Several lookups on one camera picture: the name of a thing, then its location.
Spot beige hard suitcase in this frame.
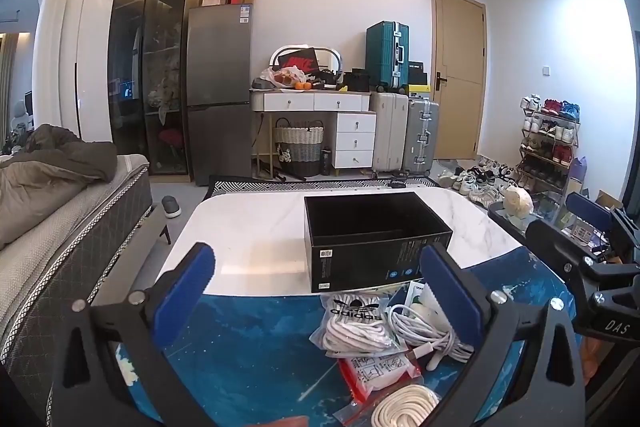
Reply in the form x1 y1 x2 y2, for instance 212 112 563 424
370 92 408 172

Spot cream plush toy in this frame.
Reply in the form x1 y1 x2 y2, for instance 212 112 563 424
503 185 534 219

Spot bag of oranges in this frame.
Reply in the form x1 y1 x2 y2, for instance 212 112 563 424
258 66 311 91

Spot white charging cable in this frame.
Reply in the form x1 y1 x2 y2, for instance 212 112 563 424
387 288 475 371

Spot red black nike box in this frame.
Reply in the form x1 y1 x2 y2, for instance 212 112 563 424
277 48 319 74

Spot olive green duvet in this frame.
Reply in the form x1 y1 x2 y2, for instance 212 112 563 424
1 124 117 246

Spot red white packet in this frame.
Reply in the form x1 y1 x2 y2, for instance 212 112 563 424
337 353 421 403

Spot person right hand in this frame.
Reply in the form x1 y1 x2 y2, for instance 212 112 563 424
579 337 601 384

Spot black bottle under desk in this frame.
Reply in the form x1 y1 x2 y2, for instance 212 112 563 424
321 148 332 176

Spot white dotted rug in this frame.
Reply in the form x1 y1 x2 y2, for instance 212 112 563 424
203 176 440 200

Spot beige wooden door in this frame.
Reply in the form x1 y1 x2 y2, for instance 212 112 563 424
432 0 487 159

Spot white dressing table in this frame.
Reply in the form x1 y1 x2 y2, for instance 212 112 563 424
250 90 376 173

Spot silver hard suitcase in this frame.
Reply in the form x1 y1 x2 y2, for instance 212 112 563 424
402 95 439 174

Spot woven laundry basket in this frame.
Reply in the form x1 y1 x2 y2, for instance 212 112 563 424
273 117 324 179

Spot grey refrigerator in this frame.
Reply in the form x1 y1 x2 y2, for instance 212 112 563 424
186 4 253 186

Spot bed with grey mattress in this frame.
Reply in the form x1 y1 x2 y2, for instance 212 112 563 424
1 155 168 415

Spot black glass display cabinet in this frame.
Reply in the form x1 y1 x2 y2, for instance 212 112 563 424
107 0 198 176

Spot teal hard suitcase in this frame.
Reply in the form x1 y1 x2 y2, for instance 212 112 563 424
364 20 409 93

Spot grey slipper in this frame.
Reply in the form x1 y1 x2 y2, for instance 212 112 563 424
160 195 182 219

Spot glass side table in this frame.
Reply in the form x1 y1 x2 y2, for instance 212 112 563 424
487 198 616 258

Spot metal shoe rack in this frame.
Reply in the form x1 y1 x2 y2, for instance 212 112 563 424
516 94 580 194

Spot oval vanity mirror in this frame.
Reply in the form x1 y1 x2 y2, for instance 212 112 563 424
269 44 343 82

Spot purple yoga mat roll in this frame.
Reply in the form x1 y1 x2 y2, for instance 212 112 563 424
566 156 587 194

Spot bagged cream rope coil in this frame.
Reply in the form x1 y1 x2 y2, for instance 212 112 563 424
333 382 442 427

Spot black cardboard storage box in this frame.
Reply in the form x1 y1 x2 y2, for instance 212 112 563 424
304 191 452 293

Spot bagged white adidas laces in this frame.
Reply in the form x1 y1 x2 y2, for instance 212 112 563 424
309 291 408 359

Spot green white wipes packet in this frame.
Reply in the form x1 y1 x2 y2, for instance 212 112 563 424
405 281 425 307

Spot blue desk mat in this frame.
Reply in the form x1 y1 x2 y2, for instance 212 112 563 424
115 247 575 426

